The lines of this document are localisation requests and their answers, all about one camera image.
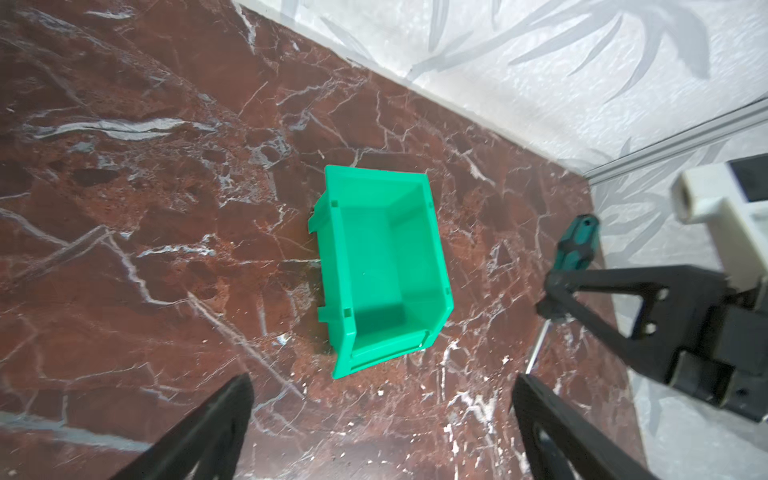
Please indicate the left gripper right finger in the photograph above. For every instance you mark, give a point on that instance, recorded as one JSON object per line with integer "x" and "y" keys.
{"x": 560, "y": 444}

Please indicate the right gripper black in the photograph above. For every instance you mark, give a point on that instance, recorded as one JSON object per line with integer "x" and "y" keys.
{"x": 681, "y": 325}

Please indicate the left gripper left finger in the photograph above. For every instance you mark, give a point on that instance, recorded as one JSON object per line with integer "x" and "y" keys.
{"x": 206, "y": 444}

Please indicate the green black screwdriver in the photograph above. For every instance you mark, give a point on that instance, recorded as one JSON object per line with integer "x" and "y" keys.
{"x": 575, "y": 251}

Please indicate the green plastic bin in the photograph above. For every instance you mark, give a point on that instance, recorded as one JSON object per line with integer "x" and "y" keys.
{"x": 385, "y": 283}

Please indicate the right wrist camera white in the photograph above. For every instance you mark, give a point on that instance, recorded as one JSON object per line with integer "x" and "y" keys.
{"x": 730, "y": 199}

